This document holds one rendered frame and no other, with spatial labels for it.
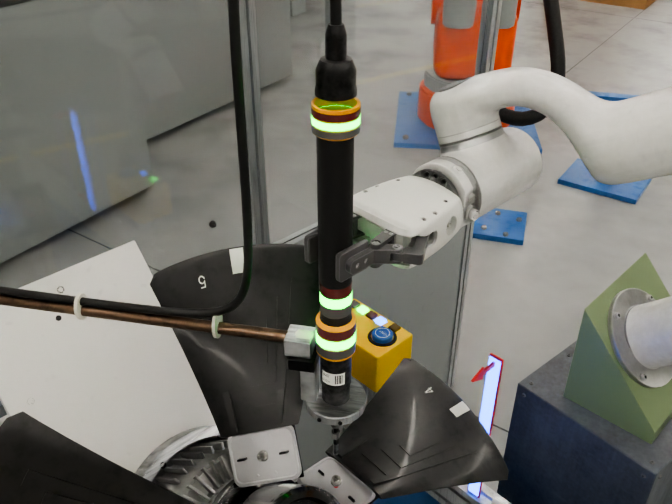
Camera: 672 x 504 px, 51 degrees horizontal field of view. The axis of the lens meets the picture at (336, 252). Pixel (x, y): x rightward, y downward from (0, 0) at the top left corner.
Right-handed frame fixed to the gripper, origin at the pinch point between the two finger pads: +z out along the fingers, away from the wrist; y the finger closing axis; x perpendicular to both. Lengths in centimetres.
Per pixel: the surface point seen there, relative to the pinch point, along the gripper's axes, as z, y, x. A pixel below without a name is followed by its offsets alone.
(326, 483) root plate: 0.5, 1.0, -35.6
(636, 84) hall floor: -505, 178, -152
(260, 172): -44, 70, -32
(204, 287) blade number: 3.1, 20.5, -13.6
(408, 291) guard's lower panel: -100, 70, -93
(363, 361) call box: -31, 25, -50
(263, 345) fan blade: 1.4, 11.3, -18.4
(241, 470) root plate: 9.1, 7.2, -31.4
